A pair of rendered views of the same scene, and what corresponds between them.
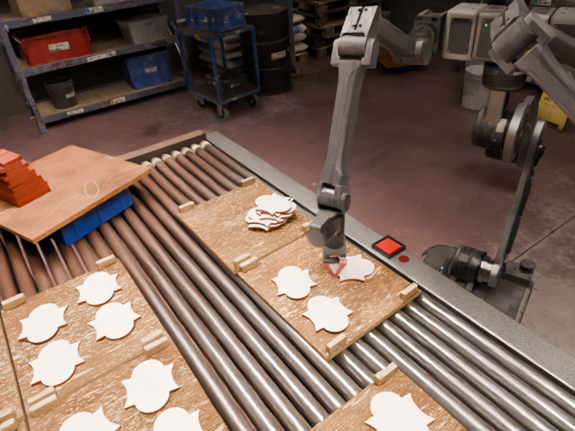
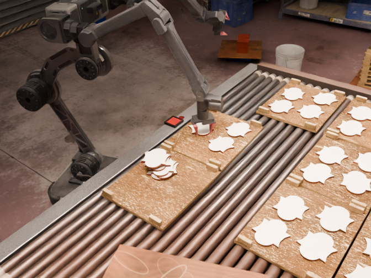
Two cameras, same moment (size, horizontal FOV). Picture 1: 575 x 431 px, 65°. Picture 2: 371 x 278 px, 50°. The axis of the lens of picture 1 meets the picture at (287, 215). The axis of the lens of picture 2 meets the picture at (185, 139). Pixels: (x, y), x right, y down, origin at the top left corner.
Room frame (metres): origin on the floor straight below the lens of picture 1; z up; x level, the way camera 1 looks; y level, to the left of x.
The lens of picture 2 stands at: (1.58, 1.45, 2.13)
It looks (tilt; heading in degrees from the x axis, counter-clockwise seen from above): 36 degrees down; 253
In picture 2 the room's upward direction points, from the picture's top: 3 degrees counter-clockwise
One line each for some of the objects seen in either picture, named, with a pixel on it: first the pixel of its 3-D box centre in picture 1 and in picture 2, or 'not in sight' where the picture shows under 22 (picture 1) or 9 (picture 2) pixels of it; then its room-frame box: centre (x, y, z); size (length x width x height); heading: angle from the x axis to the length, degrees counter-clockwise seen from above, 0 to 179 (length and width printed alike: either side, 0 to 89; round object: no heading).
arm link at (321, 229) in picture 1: (327, 217); (210, 97); (0.97, -0.10, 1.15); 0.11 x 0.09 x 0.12; 143
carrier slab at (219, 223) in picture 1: (246, 221); (162, 183); (1.30, 0.15, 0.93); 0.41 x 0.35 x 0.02; 34
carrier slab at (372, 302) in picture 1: (324, 282); (213, 137); (0.96, -0.09, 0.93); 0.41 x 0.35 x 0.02; 35
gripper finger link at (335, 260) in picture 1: (334, 262); (207, 124); (0.98, -0.12, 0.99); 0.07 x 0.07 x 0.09; 85
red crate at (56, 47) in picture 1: (54, 43); not in sight; (5.06, 2.31, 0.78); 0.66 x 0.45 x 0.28; 123
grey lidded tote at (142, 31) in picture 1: (144, 27); not in sight; (5.57, 1.47, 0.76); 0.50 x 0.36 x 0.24; 129
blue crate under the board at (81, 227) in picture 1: (73, 203); not in sight; (1.45, 0.80, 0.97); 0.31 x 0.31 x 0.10; 55
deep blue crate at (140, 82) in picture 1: (145, 66); not in sight; (5.57, 1.55, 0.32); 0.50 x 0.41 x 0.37; 119
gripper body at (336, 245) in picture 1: (334, 237); (202, 113); (1.00, -0.13, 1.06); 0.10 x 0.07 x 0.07; 175
